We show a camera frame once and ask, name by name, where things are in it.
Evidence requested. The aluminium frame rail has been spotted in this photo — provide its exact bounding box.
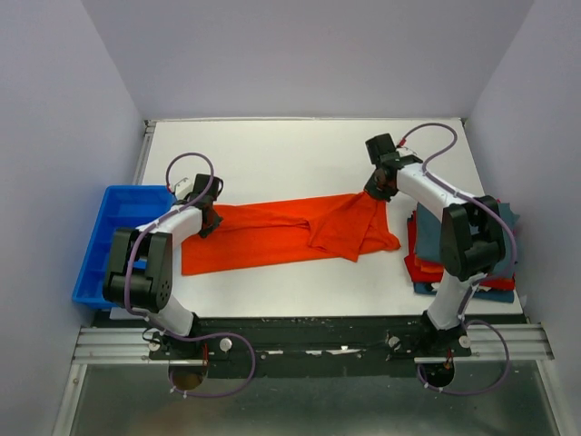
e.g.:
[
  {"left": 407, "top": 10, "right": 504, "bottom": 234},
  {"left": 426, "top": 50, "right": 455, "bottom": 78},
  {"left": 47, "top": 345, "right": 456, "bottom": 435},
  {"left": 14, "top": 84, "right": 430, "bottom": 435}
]
[{"left": 49, "top": 119, "right": 158, "bottom": 436}]

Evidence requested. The blue plastic bin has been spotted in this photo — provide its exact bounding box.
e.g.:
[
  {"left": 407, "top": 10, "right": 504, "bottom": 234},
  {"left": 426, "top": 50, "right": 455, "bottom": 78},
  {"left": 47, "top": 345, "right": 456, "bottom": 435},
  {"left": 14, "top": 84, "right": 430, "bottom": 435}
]
[{"left": 72, "top": 185, "right": 173, "bottom": 310}]

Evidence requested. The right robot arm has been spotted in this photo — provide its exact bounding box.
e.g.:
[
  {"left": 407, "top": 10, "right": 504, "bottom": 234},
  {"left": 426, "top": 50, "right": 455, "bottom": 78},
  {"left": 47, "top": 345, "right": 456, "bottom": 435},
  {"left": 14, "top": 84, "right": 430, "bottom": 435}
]
[{"left": 365, "top": 134, "right": 517, "bottom": 356}]

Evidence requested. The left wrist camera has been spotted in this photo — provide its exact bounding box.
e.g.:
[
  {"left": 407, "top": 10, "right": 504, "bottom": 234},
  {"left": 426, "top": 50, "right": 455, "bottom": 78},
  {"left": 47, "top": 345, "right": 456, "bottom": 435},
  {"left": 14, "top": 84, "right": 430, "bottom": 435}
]
[{"left": 173, "top": 177, "right": 193, "bottom": 201}]

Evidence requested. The black mounting base rail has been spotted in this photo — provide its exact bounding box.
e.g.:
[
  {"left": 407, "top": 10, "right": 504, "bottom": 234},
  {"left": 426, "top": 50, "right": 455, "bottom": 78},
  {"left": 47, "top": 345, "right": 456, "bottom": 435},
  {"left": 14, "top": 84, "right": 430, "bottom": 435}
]
[{"left": 149, "top": 315, "right": 471, "bottom": 379}]

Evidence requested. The orange t shirt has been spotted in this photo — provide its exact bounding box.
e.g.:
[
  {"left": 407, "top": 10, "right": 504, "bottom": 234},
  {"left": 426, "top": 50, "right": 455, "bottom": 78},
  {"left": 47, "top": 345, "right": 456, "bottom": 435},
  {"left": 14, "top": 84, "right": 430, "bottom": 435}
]
[{"left": 181, "top": 192, "right": 400, "bottom": 276}]

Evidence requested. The folded red t shirt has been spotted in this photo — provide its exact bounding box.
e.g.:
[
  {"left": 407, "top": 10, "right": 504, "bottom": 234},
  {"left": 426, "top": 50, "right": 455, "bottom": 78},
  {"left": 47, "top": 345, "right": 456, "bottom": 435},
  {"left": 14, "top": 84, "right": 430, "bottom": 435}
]
[{"left": 404, "top": 254, "right": 516, "bottom": 291}]

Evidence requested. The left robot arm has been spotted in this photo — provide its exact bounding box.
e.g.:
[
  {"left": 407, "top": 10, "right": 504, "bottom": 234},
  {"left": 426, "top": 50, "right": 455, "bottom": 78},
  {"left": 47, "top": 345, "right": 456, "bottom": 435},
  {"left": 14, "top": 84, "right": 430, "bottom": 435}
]
[{"left": 103, "top": 174, "right": 223, "bottom": 359}]

